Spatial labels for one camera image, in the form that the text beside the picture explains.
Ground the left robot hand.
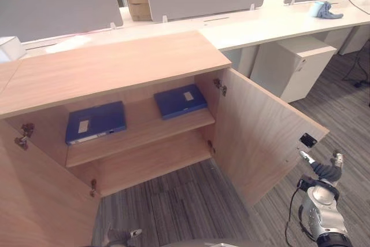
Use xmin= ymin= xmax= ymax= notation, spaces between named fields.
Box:
xmin=105 ymin=223 xmax=143 ymax=247

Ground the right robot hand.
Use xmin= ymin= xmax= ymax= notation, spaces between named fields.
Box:
xmin=299 ymin=150 xmax=345 ymax=185

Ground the wooden right cabinet door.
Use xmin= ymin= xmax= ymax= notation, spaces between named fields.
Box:
xmin=213 ymin=67 xmax=330 ymax=209

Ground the wooden cabinet door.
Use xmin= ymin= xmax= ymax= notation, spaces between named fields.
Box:
xmin=213 ymin=67 xmax=330 ymax=209
xmin=0 ymin=119 xmax=101 ymax=247

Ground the wooden left cabinet door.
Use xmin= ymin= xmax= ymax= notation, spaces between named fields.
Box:
xmin=0 ymin=119 xmax=101 ymax=247

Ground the wooden cabinet shelf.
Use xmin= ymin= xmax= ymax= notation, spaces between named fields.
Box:
xmin=65 ymin=107 xmax=216 ymax=169

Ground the blue file folder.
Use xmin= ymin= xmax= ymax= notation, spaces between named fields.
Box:
xmin=65 ymin=101 xmax=128 ymax=146
xmin=153 ymin=84 xmax=209 ymax=121

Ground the wooden office cabinet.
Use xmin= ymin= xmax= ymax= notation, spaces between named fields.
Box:
xmin=0 ymin=30 xmax=233 ymax=198

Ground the grey robot body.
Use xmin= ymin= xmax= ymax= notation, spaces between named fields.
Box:
xmin=160 ymin=238 xmax=242 ymax=247

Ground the long white desk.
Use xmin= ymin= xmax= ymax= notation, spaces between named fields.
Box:
xmin=0 ymin=0 xmax=370 ymax=63

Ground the blue cloth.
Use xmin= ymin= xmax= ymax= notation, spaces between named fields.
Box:
xmin=315 ymin=1 xmax=344 ymax=19

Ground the light blue cup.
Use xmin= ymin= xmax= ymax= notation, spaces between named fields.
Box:
xmin=308 ymin=1 xmax=325 ymax=18

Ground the white box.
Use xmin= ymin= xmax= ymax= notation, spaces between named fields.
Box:
xmin=0 ymin=36 xmax=27 ymax=63

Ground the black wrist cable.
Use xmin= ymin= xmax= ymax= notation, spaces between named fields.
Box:
xmin=284 ymin=179 xmax=316 ymax=241

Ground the black floor cable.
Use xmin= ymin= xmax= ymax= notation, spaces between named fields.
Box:
xmin=341 ymin=37 xmax=370 ymax=88

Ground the white drawer pedestal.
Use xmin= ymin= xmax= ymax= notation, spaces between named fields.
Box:
xmin=249 ymin=36 xmax=338 ymax=104

